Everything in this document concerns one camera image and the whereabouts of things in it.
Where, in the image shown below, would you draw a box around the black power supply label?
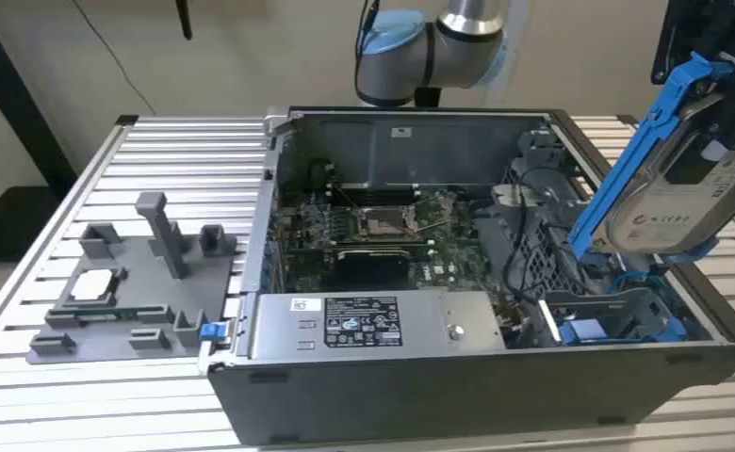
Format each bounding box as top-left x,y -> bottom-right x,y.
321,296 -> 401,350

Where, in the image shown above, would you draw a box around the black RAM slots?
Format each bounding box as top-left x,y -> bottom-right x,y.
328,185 -> 421,207

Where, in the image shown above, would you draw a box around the blue disk wire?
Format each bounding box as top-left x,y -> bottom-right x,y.
611,268 -> 666,297

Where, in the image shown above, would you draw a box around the black disk wire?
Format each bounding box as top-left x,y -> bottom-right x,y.
543,220 -> 602,270

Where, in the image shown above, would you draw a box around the grey parts rack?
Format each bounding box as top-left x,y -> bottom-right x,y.
26,190 -> 241,366

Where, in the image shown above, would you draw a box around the CPU socket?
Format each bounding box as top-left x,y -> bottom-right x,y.
355,204 -> 424,240

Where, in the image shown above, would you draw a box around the green RAM stick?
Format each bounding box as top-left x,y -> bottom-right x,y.
53,304 -> 169,327

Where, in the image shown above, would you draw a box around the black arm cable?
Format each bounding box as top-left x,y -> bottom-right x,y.
357,0 -> 383,62

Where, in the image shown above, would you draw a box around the black monitor stand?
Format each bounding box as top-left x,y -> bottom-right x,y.
0,0 -> 81,263

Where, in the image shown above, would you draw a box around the green motherboard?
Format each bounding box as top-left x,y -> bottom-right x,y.
266,187 -> 508,302

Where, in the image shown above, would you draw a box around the silver power supply unit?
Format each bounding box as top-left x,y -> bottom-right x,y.
249,289 -> 508,364

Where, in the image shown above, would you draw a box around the black open PC case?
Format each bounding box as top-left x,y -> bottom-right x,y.
197,105 -> 735,446

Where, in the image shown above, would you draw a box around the grey disk bay cage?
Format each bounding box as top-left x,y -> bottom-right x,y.
473,129 -> 716,350

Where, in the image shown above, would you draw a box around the thin black wall cable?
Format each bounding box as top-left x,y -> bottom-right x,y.
71,0 -> 160,117

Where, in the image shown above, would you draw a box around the silver CPU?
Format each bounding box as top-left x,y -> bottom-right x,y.
67,269 -> 120,303

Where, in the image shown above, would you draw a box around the black antenna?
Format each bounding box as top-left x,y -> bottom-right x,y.
174,0 -> 194,41

